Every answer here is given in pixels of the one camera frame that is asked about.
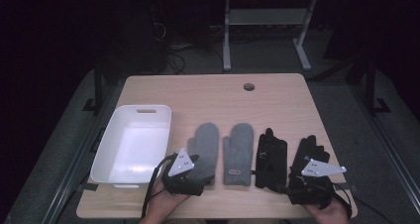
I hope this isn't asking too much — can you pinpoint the white plastic bin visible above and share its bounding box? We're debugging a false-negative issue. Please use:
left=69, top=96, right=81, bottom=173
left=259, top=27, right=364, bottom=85
left=89, top=104, right=172, bottom=189

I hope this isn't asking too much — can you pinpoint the black glove with clip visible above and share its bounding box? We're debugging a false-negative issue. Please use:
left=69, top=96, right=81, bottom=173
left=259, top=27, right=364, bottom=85
left=254, top=127, right=288, bottom=190

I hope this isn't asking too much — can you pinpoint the white metal desk frame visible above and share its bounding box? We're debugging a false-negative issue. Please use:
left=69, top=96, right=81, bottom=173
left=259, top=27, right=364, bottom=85
left=221, top=0, right=319, bottom=72

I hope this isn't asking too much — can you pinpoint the black metal stand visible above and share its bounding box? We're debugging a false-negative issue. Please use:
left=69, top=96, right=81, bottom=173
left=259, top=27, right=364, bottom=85
left=364, top=54, right=392, bottom=117
left=82, top=59, right=104, bottom=113

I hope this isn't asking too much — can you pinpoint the plain grey mitten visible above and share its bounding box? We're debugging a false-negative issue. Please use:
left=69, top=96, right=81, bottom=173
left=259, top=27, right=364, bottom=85
left=186, top=122, right=220, bottom=186

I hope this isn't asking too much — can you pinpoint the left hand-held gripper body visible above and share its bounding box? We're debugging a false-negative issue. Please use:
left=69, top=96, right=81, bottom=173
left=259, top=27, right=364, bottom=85
left=160, top=148, right=205, bottom=197

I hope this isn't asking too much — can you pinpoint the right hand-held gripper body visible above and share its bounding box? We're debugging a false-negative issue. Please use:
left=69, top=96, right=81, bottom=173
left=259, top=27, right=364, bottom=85
left=287, top=158, right=348, bottom=208

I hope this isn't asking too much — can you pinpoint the black computer tower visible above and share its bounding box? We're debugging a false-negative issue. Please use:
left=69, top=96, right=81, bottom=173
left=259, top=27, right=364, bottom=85
left=107, top=0, right=172, bottom=77

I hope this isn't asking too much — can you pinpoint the person's left hand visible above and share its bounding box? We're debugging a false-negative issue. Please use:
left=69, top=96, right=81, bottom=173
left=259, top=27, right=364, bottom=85
left=144, top=176, right=191, bottom=222

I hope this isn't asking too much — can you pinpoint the black glove with white print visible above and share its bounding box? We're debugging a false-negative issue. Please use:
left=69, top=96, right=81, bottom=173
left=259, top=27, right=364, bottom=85
left=288, top=135, right=331, bottom=189

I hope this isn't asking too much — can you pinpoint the grey mitten with label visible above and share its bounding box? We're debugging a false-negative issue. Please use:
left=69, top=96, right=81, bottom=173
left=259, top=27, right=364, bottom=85
left=222, top=122, right=256, bottom=186

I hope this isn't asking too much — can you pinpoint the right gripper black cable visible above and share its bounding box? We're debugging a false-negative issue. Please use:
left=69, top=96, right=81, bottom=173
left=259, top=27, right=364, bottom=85
left=332, top=181, right=354, bottom=218

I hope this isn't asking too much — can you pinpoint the tangle of floor cables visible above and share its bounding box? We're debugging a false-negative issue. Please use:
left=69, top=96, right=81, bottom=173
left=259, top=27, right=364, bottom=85
left=166, top=24, right=226, bottom=75

